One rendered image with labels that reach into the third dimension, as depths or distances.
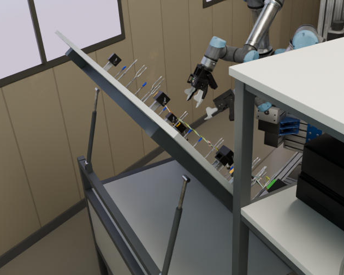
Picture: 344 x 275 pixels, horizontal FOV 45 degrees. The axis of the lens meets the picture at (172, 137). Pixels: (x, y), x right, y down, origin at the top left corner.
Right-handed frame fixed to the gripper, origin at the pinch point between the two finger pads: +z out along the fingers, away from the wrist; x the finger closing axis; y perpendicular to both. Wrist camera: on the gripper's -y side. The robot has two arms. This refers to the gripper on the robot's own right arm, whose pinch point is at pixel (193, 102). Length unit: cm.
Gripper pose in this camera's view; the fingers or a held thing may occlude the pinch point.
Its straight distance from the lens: 219.8
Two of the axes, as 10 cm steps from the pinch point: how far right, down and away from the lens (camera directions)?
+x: 5.3, 4.7, -7.1
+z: -4.0, 8.7, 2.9
